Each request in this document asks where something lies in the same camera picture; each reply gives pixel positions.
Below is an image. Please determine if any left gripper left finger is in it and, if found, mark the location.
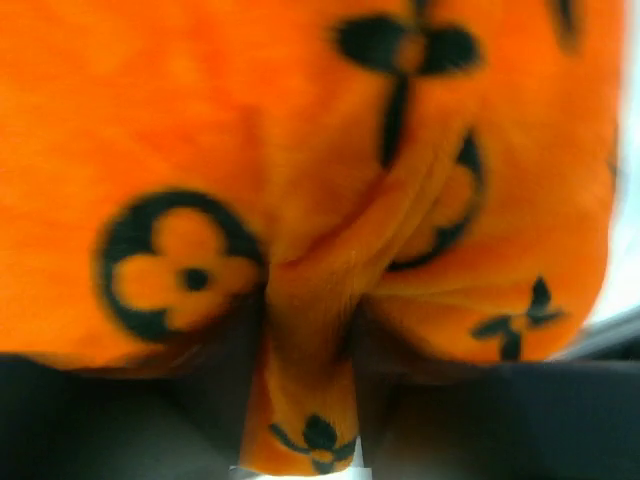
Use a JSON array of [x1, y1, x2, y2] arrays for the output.
[[1, 295, 264, 479]]

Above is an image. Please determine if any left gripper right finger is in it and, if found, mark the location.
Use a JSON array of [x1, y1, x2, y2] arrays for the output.
[[349, 310, 639, 479]]

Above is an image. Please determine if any orange patterned pillowcase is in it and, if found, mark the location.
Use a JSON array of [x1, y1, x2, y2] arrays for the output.
[[1, 1, 628, 475]]

